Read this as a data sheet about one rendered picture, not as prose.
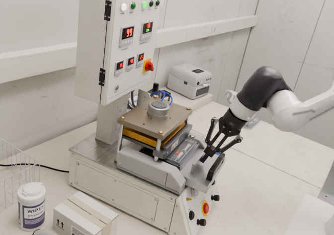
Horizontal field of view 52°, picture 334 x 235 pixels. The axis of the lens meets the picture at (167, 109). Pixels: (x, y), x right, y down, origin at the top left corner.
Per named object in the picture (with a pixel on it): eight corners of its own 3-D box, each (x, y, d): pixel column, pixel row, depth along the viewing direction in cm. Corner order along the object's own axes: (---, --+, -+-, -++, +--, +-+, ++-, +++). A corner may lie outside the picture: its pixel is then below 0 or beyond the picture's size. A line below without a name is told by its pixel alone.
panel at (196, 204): (192, 241, 120) (180, 195, 116) (217, 195, 146) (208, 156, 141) (197, 242, 119) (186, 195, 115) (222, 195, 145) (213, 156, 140)
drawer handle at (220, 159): (206, 179, 118) (208, 170, 117) (218, 160, 131) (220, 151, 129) (210, 181, 118) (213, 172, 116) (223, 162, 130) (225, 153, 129)
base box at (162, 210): (68, 186, 136) (69, 150, 129) (119, 147, 168) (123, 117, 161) (190, 246, 119) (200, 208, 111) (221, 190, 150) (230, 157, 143)
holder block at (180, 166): (138, 155, 125) (139, 149, 123) (162, 134, 141) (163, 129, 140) (179, 173, 119) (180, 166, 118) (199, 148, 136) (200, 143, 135)
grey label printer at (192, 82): (165, 88, 237) (169, 65, 230) (182, 83, 252) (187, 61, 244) (193, 101, 224) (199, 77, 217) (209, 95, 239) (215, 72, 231)
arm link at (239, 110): (256, 114, 106) (246, 126, 108) (264, 102, 116) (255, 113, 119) (223, 90, 108) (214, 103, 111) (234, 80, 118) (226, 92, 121)
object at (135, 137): (121, 137, 125) (124, 114, 121) (149, 117, 144) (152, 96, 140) (162, 154, 119) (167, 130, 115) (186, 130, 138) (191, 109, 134)
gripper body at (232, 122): (225, 109, 111) (210, 129, 115) (246, 125, 109) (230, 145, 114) (231, 102, 117) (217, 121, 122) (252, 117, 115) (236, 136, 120)
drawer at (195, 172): (131, 164, 126) (134, 146, 123) (158, 140, 144) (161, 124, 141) (205, 195, 116) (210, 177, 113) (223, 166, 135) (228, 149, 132)
